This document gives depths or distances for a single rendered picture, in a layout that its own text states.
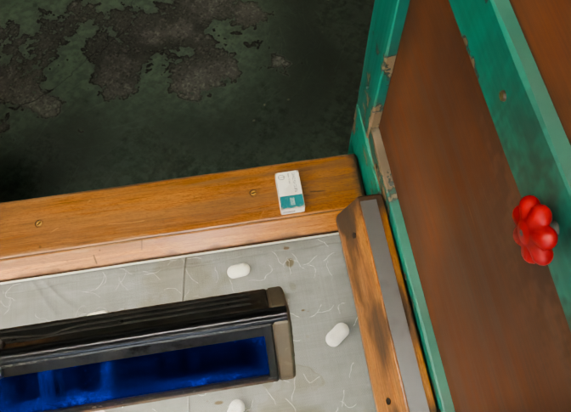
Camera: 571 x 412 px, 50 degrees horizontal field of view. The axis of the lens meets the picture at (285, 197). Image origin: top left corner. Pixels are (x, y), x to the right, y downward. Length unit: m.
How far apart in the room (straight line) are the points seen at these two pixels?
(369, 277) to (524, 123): 0.41
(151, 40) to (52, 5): 0.38
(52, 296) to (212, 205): 0.26
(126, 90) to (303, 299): 1.28
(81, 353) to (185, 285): 0.41
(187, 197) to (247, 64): 1.15
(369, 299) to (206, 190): 0.30
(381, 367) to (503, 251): 0.31
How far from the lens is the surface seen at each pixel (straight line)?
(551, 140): 0.40
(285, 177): 0.91
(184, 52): 2.08
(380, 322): 0.77
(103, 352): 0.51
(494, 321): 0.57
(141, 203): 0.94
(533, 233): 0.39
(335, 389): 0.86
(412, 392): 0.75
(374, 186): 0.87
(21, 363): 0.53
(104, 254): 0.93
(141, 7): 2.23
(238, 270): 0.88
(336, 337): 0.85
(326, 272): 0.90
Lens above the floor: 1.59
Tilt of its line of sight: 64 degrees down
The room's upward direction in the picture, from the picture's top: straight up
